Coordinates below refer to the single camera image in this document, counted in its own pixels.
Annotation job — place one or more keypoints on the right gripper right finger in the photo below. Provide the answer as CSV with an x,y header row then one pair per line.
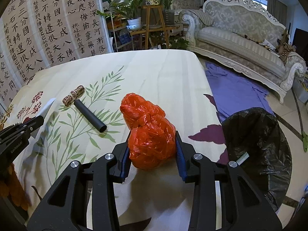
x,y
186,168

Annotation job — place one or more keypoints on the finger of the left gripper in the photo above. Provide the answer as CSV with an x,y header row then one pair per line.
x,y
31,126

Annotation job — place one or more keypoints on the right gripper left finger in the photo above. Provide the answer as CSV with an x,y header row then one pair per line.
x,y
121,169

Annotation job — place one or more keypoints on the white paper roll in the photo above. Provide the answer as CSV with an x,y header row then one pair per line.
x,y
43,113

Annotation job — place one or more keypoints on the red plastic bag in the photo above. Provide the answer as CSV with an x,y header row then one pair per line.
x,y
152,138

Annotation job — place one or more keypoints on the black tube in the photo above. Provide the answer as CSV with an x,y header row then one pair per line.
x,y
90,117
243,158

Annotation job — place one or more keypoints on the black trash bag bin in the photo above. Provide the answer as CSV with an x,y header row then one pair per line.
x,y
257,132

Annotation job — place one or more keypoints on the floral cream tablecloth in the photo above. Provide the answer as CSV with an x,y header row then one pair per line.
x,y
66,171

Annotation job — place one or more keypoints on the purple cloth on floor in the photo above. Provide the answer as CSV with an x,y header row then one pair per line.
x,y
233,92

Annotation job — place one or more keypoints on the calligraphy folding screen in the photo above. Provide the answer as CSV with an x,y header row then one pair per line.
x,y
39,34

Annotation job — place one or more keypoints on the green object on floor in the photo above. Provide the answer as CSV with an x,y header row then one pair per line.
x,y
305,141

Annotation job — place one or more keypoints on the wooden plant stand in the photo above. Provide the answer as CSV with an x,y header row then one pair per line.
x,y
147,28

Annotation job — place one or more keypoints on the ornate white sofa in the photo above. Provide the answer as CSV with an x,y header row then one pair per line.
x,y
243,36

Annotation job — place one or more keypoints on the potted plant white pot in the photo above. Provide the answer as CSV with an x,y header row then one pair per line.
x,y
128,10

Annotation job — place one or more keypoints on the dark covered cabinet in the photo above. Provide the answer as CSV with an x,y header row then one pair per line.
x,y
300,41

